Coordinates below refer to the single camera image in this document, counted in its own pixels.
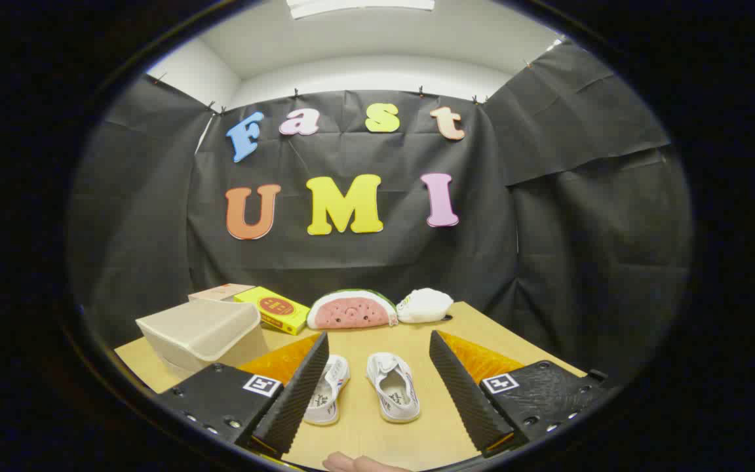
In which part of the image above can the watermelon slice plush toy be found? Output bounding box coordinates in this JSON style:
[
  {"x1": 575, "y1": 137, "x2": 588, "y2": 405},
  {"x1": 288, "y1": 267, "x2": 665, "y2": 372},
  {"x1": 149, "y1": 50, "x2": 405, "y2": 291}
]
[{"x1": 306, "y1": 289, "x2": 399, "y2": 330}]

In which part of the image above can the yellow book with red circle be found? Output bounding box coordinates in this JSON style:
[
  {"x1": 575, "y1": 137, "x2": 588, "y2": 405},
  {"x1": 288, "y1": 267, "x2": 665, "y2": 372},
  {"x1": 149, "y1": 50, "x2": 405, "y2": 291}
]
[{"x1": 233, "y1": 286, "x2": 311, "y2": 336}]

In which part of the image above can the white canvas shoe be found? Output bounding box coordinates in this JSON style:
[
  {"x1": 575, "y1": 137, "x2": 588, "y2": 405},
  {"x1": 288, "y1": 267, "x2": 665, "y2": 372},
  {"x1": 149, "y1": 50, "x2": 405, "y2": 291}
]
[
  {"x1": 303, "y1": 354, "x2": 351, "y2": 426},
  {"x1": 366, "y1": 352, "x2": 421, "y2": 423}
]

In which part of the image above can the beige fabric storage box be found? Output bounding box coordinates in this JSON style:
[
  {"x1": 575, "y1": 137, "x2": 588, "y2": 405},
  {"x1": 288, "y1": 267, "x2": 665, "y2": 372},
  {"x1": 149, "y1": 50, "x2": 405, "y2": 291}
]
[{"x1": 136, "y1": 298, "x2": 268, "y2": 380}]

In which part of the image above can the white ceiling light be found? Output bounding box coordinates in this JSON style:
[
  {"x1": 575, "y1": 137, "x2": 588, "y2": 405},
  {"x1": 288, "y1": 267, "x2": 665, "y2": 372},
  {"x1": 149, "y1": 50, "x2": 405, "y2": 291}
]
[{"x1": 286, "y1": 0, "x2": 436, "y2": 19}]

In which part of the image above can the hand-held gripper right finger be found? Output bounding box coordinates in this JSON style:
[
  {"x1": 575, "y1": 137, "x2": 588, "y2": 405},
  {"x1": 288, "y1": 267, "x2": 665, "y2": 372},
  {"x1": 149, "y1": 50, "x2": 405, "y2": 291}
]
[{"x1": 429, "y1": 330, "x2": 609, "y2": 458}]

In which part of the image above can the beige book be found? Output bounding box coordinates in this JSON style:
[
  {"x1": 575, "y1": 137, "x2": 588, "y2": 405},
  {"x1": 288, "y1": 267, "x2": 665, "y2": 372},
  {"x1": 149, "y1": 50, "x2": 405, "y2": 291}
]
[{"x1": 187, "y1": 283, "x2": 257, "y2": 304}]

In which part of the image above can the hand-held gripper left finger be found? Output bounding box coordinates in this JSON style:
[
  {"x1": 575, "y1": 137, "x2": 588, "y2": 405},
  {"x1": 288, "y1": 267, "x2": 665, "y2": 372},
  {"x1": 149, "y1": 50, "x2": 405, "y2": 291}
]
[{"x1": 155, "y1": 331, "x2": 330, "y2": 460}]

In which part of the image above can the white plush toy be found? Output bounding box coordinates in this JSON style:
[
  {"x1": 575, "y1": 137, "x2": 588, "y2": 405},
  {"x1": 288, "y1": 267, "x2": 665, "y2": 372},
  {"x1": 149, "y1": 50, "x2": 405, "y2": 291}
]
[{"x1": 396, "y1": 288, "x2": 454, "y2": 324}]

